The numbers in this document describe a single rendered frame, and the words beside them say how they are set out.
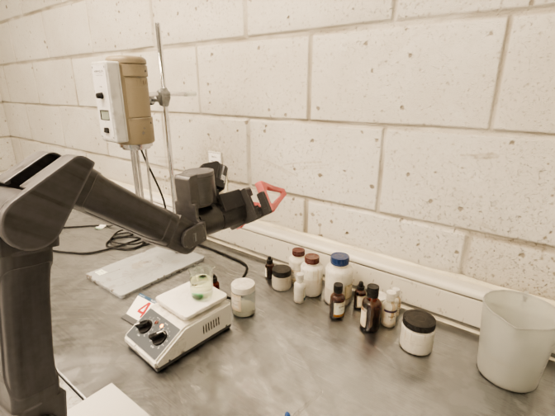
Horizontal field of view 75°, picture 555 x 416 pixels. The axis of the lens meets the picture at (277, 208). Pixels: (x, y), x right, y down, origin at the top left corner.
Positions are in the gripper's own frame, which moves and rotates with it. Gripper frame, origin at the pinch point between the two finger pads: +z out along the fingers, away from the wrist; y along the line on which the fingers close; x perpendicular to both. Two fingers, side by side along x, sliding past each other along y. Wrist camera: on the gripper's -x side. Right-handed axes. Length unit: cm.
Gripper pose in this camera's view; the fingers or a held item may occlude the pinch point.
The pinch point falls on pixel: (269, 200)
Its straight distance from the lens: 80.9
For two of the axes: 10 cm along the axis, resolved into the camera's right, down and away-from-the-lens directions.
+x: 3.8, 9.2, -0.6
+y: -6.0, 3.0, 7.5
